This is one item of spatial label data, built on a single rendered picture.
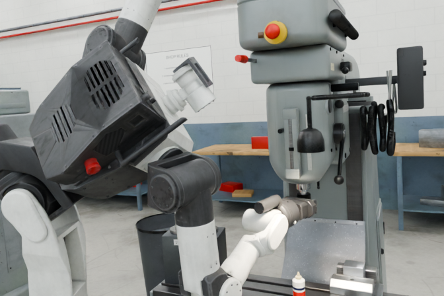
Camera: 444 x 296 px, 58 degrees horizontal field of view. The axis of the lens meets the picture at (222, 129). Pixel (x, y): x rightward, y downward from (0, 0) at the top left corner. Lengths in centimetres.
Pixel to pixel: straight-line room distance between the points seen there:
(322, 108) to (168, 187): 58
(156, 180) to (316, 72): 57
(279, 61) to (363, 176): 69
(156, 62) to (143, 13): 543
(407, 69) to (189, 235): 93
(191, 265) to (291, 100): 58
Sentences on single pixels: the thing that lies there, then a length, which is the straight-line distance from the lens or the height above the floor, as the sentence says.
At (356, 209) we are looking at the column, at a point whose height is 111.
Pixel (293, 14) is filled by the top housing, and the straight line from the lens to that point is 111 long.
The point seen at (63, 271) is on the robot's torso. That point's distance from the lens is 113.
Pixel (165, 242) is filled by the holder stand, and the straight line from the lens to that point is 156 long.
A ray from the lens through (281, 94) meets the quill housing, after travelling 123.
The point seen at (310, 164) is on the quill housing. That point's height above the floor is 138.
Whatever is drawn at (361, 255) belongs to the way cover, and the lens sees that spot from 172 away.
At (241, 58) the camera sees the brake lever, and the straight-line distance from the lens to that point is 110.
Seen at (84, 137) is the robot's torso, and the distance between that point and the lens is 88.
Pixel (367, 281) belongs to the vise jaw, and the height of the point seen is 101.
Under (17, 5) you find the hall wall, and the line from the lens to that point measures 881.
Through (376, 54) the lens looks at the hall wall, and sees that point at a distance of 550.
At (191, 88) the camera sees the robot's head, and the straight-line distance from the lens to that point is 100.
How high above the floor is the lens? 160
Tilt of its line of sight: 5 degrees down
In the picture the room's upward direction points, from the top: 4 degrees counter-clockwise
